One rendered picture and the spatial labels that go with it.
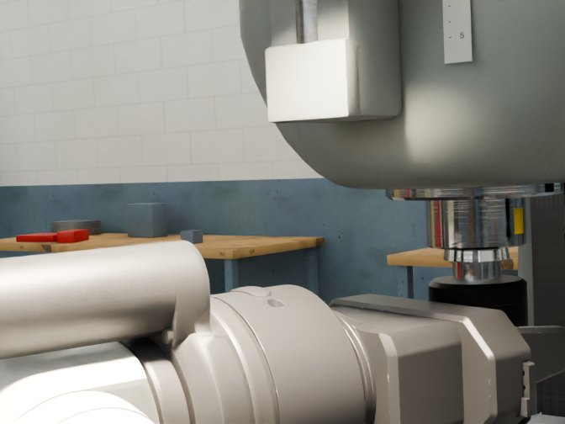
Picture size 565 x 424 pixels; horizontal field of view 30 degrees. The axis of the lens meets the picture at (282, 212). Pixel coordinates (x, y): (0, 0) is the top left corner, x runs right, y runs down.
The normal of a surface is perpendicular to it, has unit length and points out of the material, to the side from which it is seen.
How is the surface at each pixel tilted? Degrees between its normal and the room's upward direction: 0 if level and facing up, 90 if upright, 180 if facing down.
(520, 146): 129
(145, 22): 90
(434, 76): 93
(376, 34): 90
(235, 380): 67
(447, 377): 90
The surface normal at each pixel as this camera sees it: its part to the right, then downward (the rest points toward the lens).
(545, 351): 0.58, 0.02
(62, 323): 0.58, 0.30
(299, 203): -0.63, 0.07
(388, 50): 0.77, 0.00
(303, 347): 0.46, -0.54
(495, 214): 0.20, 0.04
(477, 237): -0.13, 0.06
